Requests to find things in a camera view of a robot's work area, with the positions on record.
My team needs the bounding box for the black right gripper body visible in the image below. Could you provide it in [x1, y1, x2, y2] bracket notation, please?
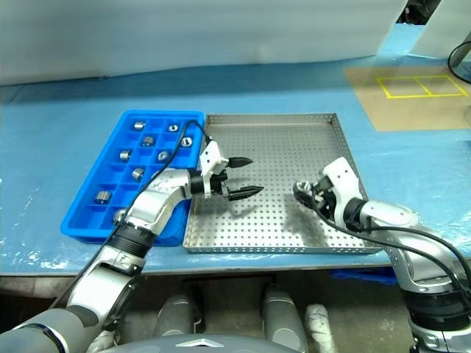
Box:
[312, 176, 338, 218]

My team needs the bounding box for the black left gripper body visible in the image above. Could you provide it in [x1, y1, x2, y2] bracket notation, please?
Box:
[210, 170, 230, 198]

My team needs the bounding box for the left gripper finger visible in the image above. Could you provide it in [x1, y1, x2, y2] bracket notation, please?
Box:
[226, 156, 254, 169]
[224, 185, 265, 201]

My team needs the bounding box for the blue compartment tray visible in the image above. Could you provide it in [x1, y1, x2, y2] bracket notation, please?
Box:
[60, 109, 206, 246]

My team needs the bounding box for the perforated metal tray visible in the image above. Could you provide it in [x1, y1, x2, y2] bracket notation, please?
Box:
[182, 113, 383, 257]

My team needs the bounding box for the brown rectangular mat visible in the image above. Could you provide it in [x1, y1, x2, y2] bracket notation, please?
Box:
[344, 65, 471, 132]

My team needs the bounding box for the grey right robot leg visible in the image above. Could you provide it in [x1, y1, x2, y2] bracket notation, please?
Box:
[261, 283, 308, 353]

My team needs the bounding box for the grey robot leg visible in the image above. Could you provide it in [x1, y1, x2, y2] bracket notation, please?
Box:
[152, 292, 202, 338]
[261, 283, 308, 353]

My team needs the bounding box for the white right robot foot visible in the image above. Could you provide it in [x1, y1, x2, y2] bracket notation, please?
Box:
[304, 304, 338, 353]

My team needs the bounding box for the white robot foot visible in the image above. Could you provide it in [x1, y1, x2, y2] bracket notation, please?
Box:
[86, 329, 122, 353]
[304, 304, 338, 353]

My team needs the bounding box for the grey left robot leg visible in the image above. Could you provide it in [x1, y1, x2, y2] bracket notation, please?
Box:
[152, 292, 202, 338]

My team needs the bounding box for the yellow tape grid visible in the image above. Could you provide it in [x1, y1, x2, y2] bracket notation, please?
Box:
[377, 75, 467, 99]

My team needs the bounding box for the large white foam board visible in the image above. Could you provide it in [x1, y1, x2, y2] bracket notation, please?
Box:
[0, 0, 409, 88]

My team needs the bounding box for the grey robot torso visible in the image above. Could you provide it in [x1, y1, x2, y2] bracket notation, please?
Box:
[117, 332, 280, 353]

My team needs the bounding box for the blue plastic table cover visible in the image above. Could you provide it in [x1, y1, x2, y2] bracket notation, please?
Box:
[0, 21, 471, 275]

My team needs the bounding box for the white left robot foot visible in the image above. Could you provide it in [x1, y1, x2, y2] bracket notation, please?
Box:
[86, 329, 122, 353]

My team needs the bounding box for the small white foam board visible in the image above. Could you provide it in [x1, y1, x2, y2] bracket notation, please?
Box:
[410, 0, 471, 60]

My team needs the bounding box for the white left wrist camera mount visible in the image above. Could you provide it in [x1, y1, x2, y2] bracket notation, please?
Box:
[199, 141, 230, 196]

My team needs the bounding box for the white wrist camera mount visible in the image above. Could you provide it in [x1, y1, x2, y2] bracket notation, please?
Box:
[322, 157, 360, 207]
[199, 141, 230, 196]

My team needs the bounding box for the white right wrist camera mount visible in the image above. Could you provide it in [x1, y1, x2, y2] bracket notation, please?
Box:
[322, 157, 360, 207]

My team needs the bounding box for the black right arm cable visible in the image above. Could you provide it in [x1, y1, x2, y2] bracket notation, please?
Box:
[312, 198, 471, 299]

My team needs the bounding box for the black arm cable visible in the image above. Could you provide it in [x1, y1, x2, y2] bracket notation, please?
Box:
[47, 120, 213, 310]
[312, 198, 471, 299]

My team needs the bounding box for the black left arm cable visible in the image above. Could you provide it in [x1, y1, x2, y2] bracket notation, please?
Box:
[47, 120, 213, 310]

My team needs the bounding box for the thin black cable loop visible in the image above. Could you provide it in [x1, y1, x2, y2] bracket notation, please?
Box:
[447, 39, 471, 80]

